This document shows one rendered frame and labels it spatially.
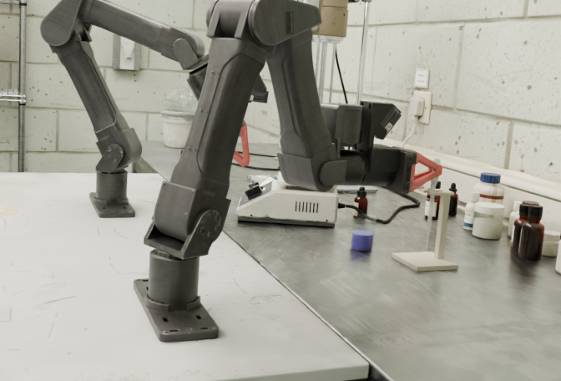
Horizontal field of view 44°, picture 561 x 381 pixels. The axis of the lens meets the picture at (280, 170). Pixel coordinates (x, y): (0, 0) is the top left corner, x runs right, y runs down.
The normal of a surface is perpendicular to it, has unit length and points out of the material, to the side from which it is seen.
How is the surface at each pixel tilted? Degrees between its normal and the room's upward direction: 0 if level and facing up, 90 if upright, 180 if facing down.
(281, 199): 90
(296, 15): 90
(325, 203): 90
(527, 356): 0
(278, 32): 90
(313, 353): 0
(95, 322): 0
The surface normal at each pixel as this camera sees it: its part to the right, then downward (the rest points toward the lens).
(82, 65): -0.03, 0.26
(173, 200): -0.64, -0.23
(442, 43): -0.93, -0.01
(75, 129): 0.36, 0.17
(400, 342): 0.07, -0.99
